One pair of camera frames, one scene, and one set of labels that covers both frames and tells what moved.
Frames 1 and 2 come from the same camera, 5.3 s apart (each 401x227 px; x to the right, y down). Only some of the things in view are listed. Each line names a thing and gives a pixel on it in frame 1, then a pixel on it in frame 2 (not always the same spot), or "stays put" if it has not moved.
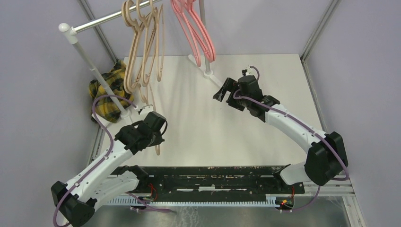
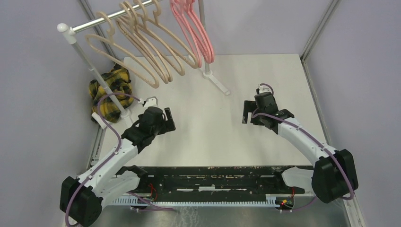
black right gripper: (229, 84) → (249, 106)
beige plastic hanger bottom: (157, 147) → (154, 84)
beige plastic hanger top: (156, 13) → (168, 36)
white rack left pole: (72, 31) stays put
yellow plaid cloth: (108, 109) stays put
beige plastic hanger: (135, 24) → (130, 29)
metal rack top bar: (108, 18) stays put
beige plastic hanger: (151, 24) → (182, 71)
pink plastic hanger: (200, 33) stays put
